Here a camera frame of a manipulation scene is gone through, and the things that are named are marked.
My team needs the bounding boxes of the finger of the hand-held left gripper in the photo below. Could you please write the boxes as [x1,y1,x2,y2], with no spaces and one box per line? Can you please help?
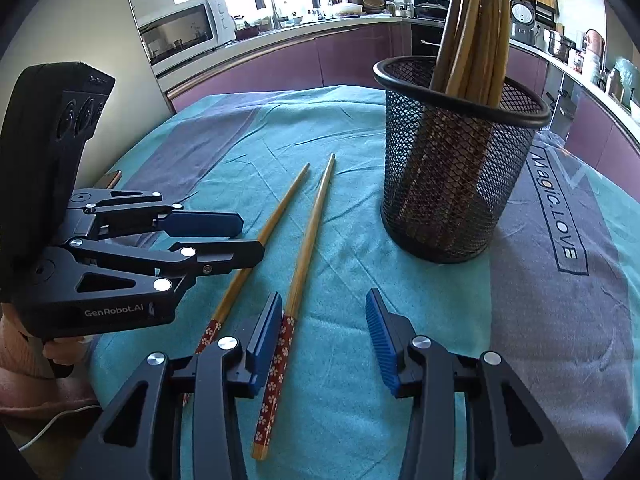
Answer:
[67,188,244,251]
[65,237,266,311]

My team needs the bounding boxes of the pink jug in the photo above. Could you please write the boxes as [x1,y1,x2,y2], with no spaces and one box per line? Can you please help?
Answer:
[582,29,606,74]

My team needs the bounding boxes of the black mesh utensil holder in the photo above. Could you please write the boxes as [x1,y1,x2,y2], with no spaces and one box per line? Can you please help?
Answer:
[372,56,551,264]

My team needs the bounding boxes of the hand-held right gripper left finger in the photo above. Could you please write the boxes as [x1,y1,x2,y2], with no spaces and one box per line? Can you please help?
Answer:
[65,291,283,480]

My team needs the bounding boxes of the white microwave oven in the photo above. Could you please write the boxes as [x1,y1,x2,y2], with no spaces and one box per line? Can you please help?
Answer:
[137,0,236,78]

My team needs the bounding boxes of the wooden chopstick red floral handle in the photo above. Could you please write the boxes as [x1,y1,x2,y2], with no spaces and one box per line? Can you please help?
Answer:
[182,162,311,408]
[251,153,337,462]

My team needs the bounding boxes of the silver rice cooker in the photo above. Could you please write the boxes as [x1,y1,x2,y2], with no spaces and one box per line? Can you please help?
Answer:
[509,0,539,46]

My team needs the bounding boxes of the brown flat object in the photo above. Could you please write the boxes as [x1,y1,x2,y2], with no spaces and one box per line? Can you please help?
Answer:
[95,170,123,192]

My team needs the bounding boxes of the mint green appliance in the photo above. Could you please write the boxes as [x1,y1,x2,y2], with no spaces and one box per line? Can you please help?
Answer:
[612,57,640,107]

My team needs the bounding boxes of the teal and grey printed tablecloth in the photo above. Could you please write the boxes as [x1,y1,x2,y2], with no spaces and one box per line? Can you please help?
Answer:
[90,85,640,480]

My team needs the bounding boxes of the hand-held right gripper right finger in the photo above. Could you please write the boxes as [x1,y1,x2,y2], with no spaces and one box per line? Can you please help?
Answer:
[365,287,583,480]

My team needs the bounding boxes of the black built-in oven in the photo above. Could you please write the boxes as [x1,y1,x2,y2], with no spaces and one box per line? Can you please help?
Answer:
[410,0,463,61]

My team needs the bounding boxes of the steel pot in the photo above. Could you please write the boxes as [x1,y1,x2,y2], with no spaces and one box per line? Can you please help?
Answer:
[544,29,575,59]

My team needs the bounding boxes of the person's left hand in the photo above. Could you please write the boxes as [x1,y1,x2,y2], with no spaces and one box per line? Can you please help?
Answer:
[42,335,93,367]

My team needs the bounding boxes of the person's pink clothing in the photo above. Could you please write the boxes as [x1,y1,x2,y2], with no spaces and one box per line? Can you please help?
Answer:
[0,376,104,414]

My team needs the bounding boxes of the white cable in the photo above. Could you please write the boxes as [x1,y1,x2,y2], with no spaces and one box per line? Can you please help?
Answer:
[19,404,102,451]

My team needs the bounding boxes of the purple kitchen cabinets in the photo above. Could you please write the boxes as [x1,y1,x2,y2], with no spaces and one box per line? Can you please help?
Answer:
[167,22,413,114]
[507,42,640,182]

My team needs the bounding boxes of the bunch of wooden chopsticks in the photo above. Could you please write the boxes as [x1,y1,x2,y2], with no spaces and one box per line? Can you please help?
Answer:
[400,0,511,251]

